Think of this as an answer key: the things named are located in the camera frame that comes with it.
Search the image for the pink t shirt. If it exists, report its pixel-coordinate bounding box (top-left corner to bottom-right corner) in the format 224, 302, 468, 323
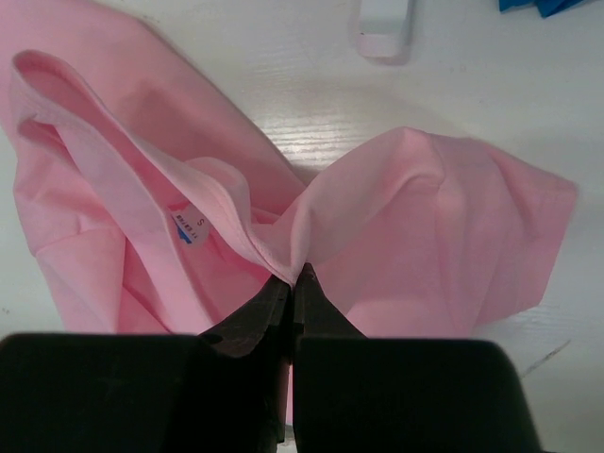
1, 1, 577, 337

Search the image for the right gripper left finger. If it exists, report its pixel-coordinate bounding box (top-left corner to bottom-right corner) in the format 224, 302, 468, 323
1, 277, 291, 452

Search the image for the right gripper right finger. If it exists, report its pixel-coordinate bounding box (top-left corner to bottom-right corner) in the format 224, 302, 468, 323
293, 265, 542, 452

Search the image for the white clothes rack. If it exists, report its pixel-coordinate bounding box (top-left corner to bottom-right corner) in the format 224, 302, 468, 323
350, 0, 415, 64

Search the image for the blue t shirt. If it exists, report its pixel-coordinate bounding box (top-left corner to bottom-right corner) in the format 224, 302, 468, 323
496, 0, 600, 19

